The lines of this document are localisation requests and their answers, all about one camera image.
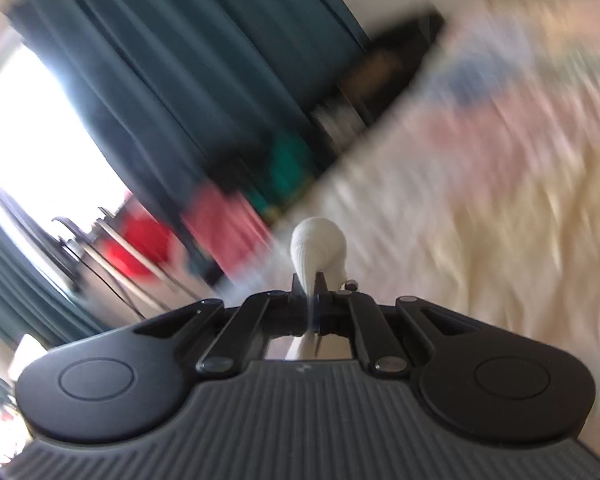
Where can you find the white ribbed sock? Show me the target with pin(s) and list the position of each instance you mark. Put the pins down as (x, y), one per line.
(316, 240)

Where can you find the bright window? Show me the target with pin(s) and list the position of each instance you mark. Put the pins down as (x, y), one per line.
(35, 150)

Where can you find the dark furniture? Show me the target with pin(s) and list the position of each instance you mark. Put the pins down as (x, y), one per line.
(380, 75)

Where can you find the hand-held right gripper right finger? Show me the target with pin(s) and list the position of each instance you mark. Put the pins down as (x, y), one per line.
(326, 306)

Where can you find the metal drying rack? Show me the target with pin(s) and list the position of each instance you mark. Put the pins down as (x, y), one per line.
(130, 260)

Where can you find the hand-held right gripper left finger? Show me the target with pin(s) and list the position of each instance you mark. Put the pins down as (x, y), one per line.
(300, 306)

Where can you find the pastel patchwork blanket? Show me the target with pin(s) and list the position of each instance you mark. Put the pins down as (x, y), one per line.
(480, 210)

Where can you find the red cloth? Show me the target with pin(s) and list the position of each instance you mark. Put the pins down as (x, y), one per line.
(140, 245)

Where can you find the green cloth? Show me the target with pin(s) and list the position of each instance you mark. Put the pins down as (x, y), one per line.
(285, 170)

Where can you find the pink cloth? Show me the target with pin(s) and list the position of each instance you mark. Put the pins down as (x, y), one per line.
(225, 230)

